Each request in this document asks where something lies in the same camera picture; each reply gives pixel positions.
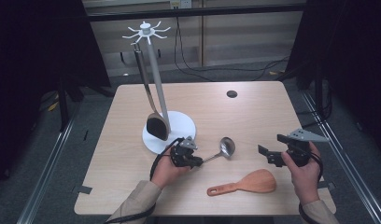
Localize black curtain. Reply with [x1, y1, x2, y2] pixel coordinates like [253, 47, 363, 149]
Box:
[0, 0, 112, 190]
[286, 0, 381, 153]

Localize black horizontal bar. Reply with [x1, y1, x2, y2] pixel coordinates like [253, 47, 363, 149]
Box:
[86, 3, 307, 22]

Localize metal ladle with brown handle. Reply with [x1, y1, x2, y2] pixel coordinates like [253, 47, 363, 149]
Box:
[201, 136, 236, 164]

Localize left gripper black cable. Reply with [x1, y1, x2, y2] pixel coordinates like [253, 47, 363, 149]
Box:
[104, 137, 184, 224]

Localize white wall socket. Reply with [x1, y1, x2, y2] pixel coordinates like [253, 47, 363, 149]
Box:
[169, 0, 192, 9]

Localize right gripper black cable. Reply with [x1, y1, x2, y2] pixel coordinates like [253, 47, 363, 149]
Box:
[298, 152, 324, 224]

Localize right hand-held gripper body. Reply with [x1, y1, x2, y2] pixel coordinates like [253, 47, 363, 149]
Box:
[281, 128, 332, 167]

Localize person's right hand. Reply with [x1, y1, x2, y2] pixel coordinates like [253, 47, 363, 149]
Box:
[280, 141, 322, 206]

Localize black background cables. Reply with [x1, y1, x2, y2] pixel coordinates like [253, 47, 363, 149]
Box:
[174, 17, 290, 83]

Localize person's left hand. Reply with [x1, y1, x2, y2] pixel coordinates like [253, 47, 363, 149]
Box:
[150, 146, 192, 190]

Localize white utensil rack stand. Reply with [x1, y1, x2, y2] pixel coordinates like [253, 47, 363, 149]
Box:
[121, 21, 197, 156]

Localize metal floor rail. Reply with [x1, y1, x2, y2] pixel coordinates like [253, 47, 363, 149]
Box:
[16, 99, 87, 224]
[300, 90, 381, 224]

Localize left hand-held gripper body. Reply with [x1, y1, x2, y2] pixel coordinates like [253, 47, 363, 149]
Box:
[170, 135, 199, 169]

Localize grey tape piece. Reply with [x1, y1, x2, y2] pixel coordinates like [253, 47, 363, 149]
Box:
[313, 180, 336, 191]
[72, 184, 93, 195]

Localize black metal stand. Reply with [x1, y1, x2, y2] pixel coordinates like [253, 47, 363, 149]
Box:
[313, 62, 333, 120]
[56, 74, 84, 133]

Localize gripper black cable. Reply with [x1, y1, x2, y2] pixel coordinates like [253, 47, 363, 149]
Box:
[298, 152, 324, 224]
[104, 137, 184, 224]

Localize wooden rice paddle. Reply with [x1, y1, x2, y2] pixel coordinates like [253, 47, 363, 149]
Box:
[206, 168, 277, 197]

